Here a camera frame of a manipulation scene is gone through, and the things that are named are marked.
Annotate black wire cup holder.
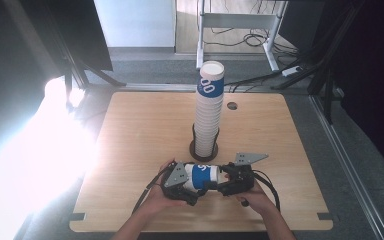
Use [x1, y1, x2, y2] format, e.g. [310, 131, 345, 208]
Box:
[189, 123, 220, 163]

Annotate white metal desk frame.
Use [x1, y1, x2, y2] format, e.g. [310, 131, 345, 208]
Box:
[195, 0, 288, 73]

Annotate tall stack of paper cups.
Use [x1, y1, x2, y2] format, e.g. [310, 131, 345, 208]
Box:
[193, 60, 226, 159]

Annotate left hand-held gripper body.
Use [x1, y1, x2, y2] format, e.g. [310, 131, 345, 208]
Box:
[161, 161, 200, 206]

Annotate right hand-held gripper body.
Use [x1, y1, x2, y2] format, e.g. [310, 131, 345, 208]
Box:
[217, 152, 270, 197]

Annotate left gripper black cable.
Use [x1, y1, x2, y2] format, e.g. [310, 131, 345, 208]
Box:
[131, 164, 174, 216]

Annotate black tripod stand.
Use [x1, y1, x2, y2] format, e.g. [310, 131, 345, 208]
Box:
[46, 0, 128, 113]

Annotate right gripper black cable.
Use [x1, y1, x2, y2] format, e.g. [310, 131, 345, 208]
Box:
[251, 169, 281, 213]

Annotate dark curtain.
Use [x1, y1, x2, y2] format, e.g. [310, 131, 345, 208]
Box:
[0, 0, 114, 188]
[326, 0, 384, 184]

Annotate person's left hand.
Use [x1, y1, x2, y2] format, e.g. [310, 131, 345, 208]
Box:
[145, 158, 188, 218]

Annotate aluminium floor rail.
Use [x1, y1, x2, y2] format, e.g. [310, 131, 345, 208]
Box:
[308, 94, 384, 240]

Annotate person's right hand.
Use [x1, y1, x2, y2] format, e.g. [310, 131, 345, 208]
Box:
[236, 181, 276, 218]

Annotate single blue white paper cup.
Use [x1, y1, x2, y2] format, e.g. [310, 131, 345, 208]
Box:
[183, 163, 221, 193]

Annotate white partition panel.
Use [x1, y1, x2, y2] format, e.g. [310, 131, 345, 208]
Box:
[93, 0, 177, 48]

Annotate black metal stand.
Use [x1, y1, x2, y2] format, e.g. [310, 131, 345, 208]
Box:
[269, 0, 368, 125]

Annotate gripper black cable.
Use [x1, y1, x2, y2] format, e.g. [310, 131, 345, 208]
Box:
[131, 164, 174, 216]
[251, 169, 281, 213]

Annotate black floor cables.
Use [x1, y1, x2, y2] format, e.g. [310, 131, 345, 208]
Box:
[203, 26, 301, 94]

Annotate white power strip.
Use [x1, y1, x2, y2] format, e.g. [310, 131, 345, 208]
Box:
[281, 65, 304, 78]

